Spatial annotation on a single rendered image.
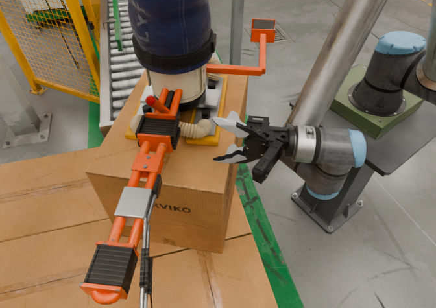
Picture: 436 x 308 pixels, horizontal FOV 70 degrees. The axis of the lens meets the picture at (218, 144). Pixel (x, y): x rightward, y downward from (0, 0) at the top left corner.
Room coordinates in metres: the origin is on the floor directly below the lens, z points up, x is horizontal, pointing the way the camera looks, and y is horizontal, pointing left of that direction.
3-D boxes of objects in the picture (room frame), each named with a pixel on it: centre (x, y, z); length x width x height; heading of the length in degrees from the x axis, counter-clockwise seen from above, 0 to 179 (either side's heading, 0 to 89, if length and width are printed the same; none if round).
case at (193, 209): (0.79, 0.13, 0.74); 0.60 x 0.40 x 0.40; 170
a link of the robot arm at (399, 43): (1.01, -0.66, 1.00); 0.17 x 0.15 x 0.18; 39
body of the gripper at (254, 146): (0.53, -0.13, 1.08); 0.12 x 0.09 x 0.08; 84
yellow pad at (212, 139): (0.80, 0.03, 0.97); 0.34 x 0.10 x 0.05; 174
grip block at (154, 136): (0.56, 0.15, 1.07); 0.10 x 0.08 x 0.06; 84
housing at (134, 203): (0.35, 0.18, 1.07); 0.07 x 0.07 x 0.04; 84
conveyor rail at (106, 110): (2.20, 0.83, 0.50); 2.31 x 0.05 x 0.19; 14
